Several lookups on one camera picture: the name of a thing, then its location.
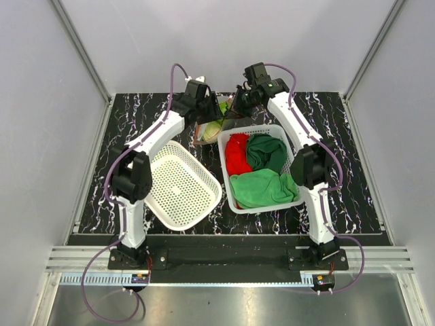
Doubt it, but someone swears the green fake watermelon ball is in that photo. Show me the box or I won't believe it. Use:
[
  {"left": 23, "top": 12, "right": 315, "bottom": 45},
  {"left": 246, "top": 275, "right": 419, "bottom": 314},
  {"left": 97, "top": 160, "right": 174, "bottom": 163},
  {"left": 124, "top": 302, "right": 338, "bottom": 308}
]
[{"left": 219, "top": 102, "right": 230, "bottom": 116}]

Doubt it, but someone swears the clear zip top bag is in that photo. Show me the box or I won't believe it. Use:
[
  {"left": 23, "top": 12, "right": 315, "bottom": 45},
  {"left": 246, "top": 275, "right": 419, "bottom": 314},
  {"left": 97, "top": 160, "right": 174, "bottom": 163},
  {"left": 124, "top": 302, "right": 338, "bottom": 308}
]
[{"left": 192, "top": 95, "right": 236, "bottom": 145}]

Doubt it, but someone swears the green fake cabbage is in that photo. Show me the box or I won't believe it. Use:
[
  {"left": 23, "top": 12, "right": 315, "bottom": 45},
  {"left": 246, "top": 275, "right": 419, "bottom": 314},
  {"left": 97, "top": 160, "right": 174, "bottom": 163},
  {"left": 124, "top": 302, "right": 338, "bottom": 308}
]
[{"left": 200, "top": 122, "right": 222, "bottom": 143}]

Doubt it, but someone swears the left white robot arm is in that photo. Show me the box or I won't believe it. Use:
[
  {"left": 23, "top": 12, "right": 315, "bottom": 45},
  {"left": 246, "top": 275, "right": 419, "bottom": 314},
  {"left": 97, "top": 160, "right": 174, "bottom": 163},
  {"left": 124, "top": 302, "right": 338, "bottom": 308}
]
[{"left": 104, "top": 77, "right": 222, "bottom": 270}]

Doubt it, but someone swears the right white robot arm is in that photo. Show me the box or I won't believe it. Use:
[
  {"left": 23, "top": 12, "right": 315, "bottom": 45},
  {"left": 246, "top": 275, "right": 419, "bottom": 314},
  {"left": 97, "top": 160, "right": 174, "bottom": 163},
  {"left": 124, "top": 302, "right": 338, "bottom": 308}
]
[{"left": 232, "top": 62, "right": 340, "bottom": 270}]

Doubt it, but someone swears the red cloth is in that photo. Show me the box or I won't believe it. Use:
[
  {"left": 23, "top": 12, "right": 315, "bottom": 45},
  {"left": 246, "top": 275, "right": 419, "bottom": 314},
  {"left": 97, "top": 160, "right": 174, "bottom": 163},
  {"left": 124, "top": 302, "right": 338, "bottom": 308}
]
[{"left": 224, "top": 133, "right": 252, "bottom": 176}]

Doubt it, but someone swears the dark green cloth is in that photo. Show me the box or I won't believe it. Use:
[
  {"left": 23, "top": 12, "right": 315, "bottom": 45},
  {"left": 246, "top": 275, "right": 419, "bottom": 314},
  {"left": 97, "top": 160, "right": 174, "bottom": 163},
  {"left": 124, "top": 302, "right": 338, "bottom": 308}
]
[{"left": 245, "top": 134, "right": 288, "bottom": 173}]

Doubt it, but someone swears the white basket with cloths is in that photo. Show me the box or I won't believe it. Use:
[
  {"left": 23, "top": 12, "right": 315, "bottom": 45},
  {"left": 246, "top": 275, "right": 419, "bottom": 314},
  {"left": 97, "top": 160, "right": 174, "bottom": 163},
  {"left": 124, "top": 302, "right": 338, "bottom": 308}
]
[{"left": 217, "top": 125, "right": 302, "bottom": 214}]

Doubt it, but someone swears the empty white perforated basket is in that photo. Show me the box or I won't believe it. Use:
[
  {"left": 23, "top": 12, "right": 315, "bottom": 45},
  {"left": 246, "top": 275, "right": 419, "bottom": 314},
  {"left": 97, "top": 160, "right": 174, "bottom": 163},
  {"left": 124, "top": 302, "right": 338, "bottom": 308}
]
[{"left": 145, "top": 141, "right": 222, "bottom": 231}]

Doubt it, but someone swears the light green towel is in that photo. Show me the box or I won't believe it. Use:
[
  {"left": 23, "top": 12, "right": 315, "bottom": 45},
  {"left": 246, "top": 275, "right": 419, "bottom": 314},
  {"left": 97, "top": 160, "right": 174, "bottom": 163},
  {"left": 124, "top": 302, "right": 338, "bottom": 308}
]
[{"left": 229, "top": 168, "right": 300, "bottom": 209}]

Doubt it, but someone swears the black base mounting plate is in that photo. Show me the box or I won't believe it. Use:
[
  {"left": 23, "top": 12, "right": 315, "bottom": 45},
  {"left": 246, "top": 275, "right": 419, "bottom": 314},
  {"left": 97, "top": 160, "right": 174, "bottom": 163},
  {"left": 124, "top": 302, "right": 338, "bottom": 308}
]
[{"left": 108, "top": 247, "right": 349, "bottom": 272}]

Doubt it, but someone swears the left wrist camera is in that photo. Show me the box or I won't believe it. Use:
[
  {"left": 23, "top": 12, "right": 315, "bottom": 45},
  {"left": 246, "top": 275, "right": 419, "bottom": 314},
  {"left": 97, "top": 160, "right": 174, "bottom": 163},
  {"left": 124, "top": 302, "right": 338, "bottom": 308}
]
[{"left": 185, "top": 76, "right": 205, "bottom": 84}]

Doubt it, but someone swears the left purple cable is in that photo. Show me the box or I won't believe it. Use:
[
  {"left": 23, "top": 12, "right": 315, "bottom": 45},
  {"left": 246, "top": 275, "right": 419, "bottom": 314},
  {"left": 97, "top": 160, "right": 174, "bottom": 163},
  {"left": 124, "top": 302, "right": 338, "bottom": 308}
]
[{"left": 80, "top": 63, "right": 191, "bottom": 322}]

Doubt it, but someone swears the purple cable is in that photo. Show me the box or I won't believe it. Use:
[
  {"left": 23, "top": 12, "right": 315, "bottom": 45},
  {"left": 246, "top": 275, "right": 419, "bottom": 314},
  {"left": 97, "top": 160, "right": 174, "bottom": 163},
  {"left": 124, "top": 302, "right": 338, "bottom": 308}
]
[
  {"left": 80, "top": 63, "right": 191, "bottom": 322},
  {"left": 264, "top": 62, "right": 367, "bottom": 295}
]

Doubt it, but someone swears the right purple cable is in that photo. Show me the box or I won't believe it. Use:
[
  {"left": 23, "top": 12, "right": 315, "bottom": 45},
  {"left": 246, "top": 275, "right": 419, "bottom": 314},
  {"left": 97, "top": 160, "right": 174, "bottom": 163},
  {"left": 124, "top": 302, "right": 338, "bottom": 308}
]
[{"left": 264, "top": 62, "right": 367, "bottom": 295}]

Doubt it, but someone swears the white slotted cable duct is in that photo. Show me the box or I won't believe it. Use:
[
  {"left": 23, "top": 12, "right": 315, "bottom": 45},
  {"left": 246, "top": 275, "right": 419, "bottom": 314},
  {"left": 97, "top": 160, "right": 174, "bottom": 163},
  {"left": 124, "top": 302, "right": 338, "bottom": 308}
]
[{"left": 60, "top": 272, "right": 150, "bottom": 287}]

